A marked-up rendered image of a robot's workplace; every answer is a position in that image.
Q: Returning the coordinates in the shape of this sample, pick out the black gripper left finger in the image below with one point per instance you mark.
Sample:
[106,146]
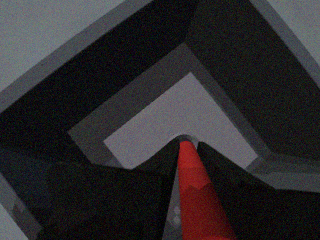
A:
[142,194]

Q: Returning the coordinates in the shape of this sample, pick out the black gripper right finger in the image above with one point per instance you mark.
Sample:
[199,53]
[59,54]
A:
[256,210]

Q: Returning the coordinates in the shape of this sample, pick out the red peg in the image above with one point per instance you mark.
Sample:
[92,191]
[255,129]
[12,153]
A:
[202,215]

